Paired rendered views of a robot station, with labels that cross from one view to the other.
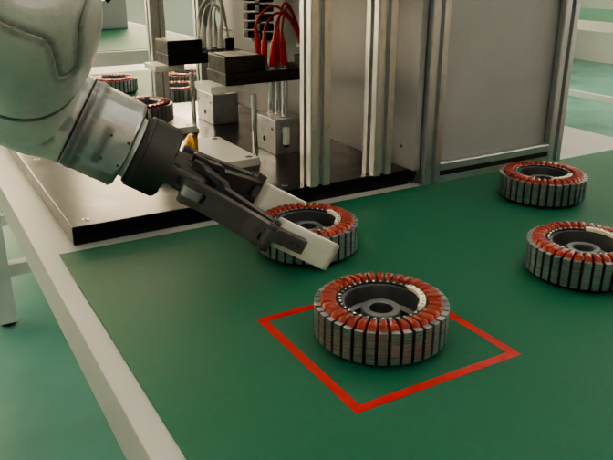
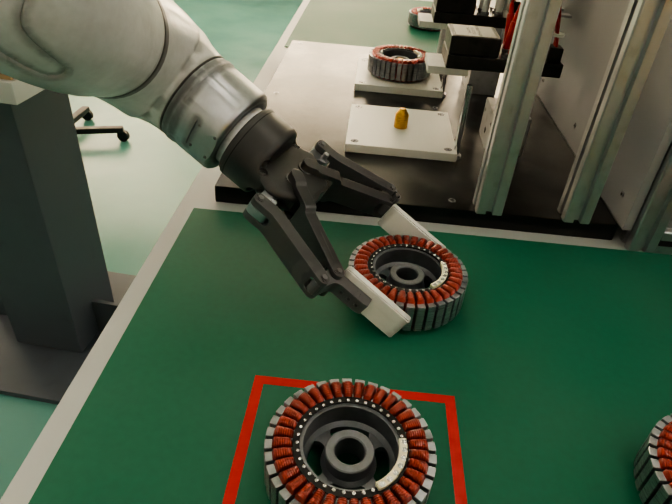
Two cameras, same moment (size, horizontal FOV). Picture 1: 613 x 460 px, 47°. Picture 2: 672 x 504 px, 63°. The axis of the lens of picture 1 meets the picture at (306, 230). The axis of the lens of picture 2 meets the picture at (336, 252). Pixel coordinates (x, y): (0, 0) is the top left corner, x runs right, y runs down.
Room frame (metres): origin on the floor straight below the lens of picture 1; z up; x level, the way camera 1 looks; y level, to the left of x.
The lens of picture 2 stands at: (0.32, -0.16, 1.09)
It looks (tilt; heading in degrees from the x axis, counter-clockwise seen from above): 36 degrees down; 32
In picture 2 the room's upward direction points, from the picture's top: 5 degrees clockwise
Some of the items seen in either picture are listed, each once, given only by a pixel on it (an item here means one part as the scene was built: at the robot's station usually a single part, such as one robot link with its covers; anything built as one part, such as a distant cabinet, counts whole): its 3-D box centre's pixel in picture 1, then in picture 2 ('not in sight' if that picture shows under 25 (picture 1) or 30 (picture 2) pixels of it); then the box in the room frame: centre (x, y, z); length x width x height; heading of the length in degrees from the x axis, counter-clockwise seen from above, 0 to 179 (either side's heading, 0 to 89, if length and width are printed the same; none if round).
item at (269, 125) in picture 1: (278, 130); (503, 125); (1.08, 0.04, 0.80); 0.07 x 0.05 x 0.06; 30
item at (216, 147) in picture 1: (192, 156); (399, 130); (1.01, 0.17, 0.78); 0.15 x 0.15 x 0.01; 30
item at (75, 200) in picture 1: (174, 148); (406, 111); (1.12, 0.22, 0.76); 0.64 x 0.47 x 0.02; 30
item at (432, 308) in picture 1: (380, 315); (348, 457); (0.52, -0.06, 0.77); 0.11 x 0.11 x 0.04
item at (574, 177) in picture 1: (542, 182); not in sight; (0.90, -0.32, 0.77); 0.11 x 0.11 x 0.04
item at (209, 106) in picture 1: (217, 105); (480, 72); (1.29, 0.16, 0.80); 0.07 x 0.05 x 0.06; 30
